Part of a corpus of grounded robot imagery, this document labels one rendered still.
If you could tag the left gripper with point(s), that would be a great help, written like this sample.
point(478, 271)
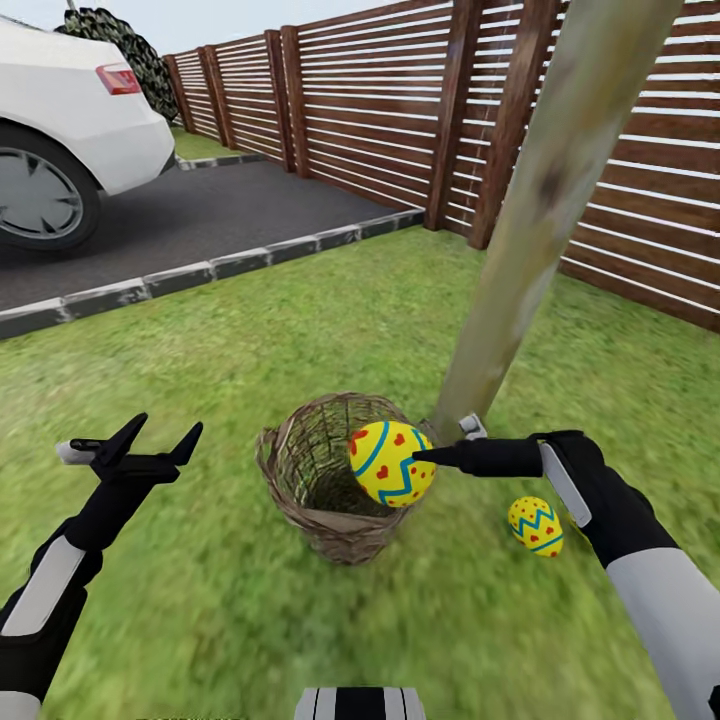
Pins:
point(126, 479)

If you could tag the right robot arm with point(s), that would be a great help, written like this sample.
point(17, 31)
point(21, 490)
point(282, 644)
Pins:
point(672, 605)

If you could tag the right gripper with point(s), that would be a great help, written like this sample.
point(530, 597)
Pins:
point(482, 457)

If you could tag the easter egg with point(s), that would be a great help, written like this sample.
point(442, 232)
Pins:
point(381, 459)
point(536, 526)

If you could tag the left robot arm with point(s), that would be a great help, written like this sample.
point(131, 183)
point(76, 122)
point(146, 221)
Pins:
point(38, 620)

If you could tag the wicker basket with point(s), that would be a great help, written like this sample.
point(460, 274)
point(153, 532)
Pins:
point(348, 528)

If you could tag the robot trunk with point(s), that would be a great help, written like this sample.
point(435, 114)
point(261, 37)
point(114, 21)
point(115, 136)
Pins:
point(360, 703)

